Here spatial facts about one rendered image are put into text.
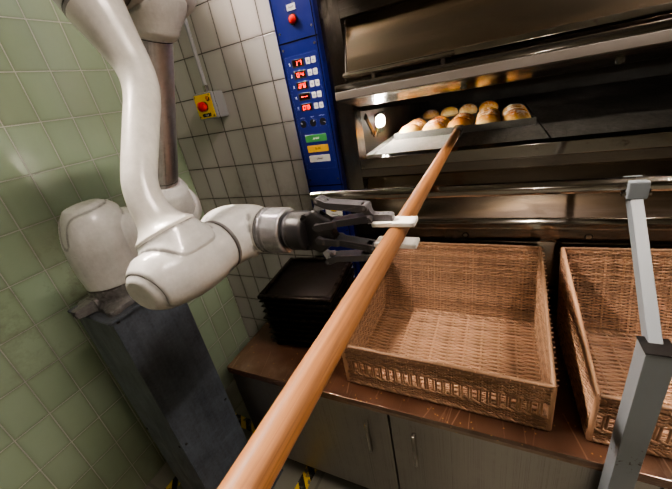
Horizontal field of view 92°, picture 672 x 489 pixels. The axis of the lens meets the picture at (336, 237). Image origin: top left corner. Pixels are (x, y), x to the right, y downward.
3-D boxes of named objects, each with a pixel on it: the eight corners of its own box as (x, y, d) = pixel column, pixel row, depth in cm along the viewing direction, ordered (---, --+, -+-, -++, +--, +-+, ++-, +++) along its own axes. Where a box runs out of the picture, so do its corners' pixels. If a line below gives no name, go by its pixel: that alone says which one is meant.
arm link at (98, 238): (72, 289, 89) (27, 215, 80) (132, 257, 103) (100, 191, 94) (106, 296, 81) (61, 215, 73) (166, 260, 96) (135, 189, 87)
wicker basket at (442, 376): (387, 295, 142) (380, 238, 131) (537, 311, 117) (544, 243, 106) (344, 383, 103) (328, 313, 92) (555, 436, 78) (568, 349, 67)
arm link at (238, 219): (287, 242, 71) (250, 273, 60) (233, 240, 77) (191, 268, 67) (275, 195, 66) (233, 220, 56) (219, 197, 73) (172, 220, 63)
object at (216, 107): (212, 118, 140) (204, 93, 136) (229, 115, 136) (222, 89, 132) (199, 121, 134) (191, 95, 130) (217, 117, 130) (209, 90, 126)
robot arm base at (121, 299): (61, 316, 88) (50, 299, 86) (137, 273, 105) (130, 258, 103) (96, 328, 79) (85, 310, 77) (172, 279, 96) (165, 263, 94)
